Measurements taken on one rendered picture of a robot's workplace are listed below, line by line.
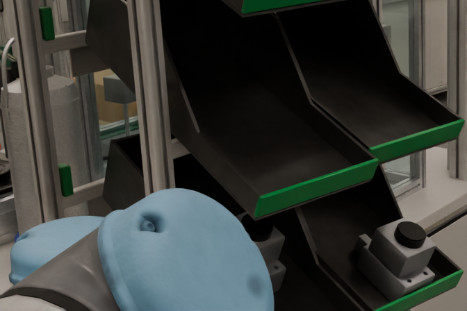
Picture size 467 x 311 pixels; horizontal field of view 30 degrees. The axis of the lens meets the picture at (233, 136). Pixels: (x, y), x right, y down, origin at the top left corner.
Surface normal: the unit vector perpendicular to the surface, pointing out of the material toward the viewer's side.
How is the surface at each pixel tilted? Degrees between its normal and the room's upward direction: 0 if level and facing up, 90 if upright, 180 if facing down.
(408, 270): 115
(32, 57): 90
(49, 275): 5
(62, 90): 79
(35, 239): 0
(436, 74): 90
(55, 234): 0
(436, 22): 90
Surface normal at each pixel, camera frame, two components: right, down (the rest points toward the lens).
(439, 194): -0.07, -0.96
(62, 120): 0.70, 0.15
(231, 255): 0.70, -0.47
